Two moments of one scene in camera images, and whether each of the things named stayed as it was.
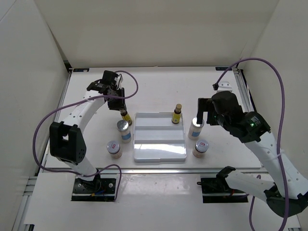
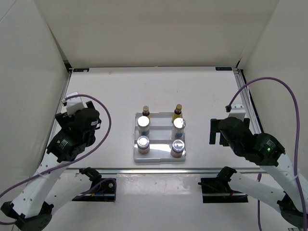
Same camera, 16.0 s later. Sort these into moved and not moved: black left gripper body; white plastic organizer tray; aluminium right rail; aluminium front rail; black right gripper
Moved: black right gripper; black left gripper body
Not moved: white plastic organizer tray; aluminium right rail; aluminium front rail
